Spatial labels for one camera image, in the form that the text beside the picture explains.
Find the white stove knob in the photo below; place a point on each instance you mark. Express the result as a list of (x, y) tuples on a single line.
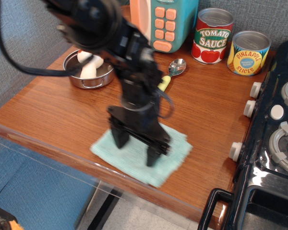
[(249, 108), (255, 89), (235, 151)]

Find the pineapple slices can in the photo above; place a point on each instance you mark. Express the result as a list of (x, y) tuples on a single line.
[(248, 52)]

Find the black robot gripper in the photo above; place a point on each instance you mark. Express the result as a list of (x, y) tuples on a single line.
[(142, 123)]

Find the plush white brown mushroom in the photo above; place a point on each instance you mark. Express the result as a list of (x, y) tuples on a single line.
[(89, 70)]

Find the white round stove button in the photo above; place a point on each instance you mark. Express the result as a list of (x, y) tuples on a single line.
[(277, 112)]

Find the light blue cloth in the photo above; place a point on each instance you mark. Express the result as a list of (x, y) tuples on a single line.
[(131, 159)]

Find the tomato sauce can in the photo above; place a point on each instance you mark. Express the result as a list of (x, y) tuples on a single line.
[(212, 32)]

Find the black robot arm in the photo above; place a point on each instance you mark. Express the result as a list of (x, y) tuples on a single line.
[(98, 27)]

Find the grey stove burner lower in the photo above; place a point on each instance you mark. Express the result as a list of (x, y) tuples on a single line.
[(278, 146)]

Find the white stove knob lower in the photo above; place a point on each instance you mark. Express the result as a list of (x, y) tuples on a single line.
[(235, 151)]

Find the spoon with yellow-green handle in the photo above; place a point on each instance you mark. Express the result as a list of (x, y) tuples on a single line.
[(176, 67)]

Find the white stove knob upper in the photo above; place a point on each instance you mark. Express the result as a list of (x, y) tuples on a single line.
[(255, 89)]

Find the teal toy microwave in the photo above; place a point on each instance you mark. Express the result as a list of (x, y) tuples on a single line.
[(164, 23)]

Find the orange object bottom left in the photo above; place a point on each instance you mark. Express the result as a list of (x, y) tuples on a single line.
[(13, 225)]

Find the stainless steel pan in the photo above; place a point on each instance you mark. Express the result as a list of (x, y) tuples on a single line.
[(104, 74)]

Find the black toy stove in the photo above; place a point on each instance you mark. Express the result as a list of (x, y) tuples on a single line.
[(259, 199)]

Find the white stove knob middle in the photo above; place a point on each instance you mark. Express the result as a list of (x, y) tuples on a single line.
[(249, 108)]

